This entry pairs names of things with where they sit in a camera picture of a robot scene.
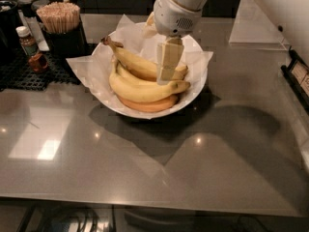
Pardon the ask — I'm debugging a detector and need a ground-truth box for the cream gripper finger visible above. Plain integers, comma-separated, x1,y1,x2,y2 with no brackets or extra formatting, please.
156,37,184,85
142,13,157,39

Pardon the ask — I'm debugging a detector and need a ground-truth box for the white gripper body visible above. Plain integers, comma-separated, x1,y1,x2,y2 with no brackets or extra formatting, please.
154,0,201,37

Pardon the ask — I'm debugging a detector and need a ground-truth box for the large yellow banana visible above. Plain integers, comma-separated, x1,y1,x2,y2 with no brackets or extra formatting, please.
109,61,190,102

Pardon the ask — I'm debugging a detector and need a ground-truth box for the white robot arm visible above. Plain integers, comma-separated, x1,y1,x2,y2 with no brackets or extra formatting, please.
144,0,309,65

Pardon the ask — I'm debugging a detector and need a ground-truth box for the white bowl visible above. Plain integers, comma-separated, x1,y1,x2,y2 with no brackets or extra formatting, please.
91,21,210,120

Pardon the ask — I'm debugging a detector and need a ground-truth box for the white paper liner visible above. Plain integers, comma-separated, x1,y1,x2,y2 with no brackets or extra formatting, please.
66,14,214,120

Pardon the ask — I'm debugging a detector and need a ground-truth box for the black chopstick holder cup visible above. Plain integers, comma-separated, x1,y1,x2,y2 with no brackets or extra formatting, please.
42,19,90,75

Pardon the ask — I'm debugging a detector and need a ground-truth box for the clear acrylic stand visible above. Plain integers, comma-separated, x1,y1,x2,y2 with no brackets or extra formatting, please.
229,0,290,51

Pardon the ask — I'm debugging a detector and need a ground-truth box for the bundle of wooden chopsticks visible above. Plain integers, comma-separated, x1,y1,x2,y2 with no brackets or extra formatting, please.
37,2,80,34

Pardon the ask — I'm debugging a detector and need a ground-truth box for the small red sauce jar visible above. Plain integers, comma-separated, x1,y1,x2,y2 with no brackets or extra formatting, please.
28,53,48,73

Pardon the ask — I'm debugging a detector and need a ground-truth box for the small white-capped sauce bottle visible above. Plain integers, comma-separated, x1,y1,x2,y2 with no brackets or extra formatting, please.
15,26,39,56

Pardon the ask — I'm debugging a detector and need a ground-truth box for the black container far left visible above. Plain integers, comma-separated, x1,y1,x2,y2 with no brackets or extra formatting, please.
0,0,22,64

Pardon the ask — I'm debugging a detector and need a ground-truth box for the black grid mat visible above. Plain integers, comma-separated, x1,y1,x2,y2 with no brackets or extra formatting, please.
0,43,98,92

